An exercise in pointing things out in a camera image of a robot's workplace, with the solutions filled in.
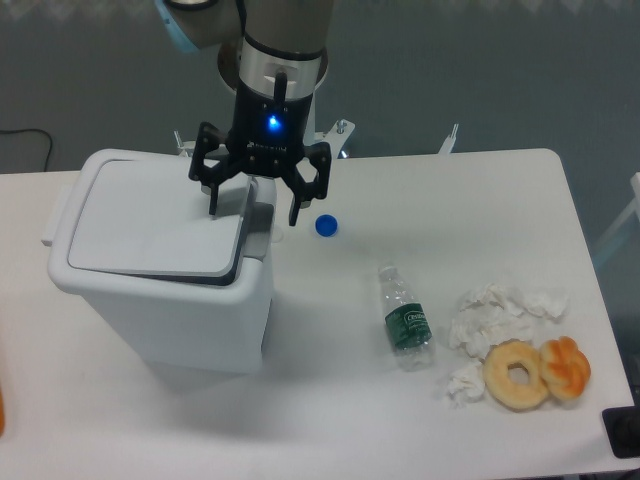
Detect large crumpled white tissue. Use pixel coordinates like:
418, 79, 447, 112
448, 283, 569, 360

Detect white plastic trash can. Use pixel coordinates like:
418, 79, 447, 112
48, 149, 277, 373

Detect plain ring donut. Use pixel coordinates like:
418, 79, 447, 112
482, 341, 549, 411

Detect orange object at edge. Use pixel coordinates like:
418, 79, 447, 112
0, 381, 6, 437

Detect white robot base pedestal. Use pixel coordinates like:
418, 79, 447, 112
172, 39, 357, 160

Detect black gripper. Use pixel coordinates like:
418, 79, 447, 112
187, 85, 333, 227

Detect small crumpled white tissue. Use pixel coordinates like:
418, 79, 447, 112
446, 360, 485, 409

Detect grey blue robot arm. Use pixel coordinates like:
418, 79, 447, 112
156, 1, 333, 225

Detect white frame at right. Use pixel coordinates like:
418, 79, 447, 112
592, 172, 639, 270

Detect black device at corner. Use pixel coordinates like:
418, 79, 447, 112
602, 406, 639, 459

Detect white metal table bracket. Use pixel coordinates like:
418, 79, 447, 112
438, 123, 459, 155

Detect clear plastic water bottle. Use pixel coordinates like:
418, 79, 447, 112
378, 264, 433, 372

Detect blue bottle cap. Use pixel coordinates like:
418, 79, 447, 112
314, 214, 339, 238

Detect white trash can lid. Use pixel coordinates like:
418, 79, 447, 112
68, 159, 250, 278

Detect orange glazed pastry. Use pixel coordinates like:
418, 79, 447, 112
539, 336, 591, 401

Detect black floor cable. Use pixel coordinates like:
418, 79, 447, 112
0, 127, 54, 173

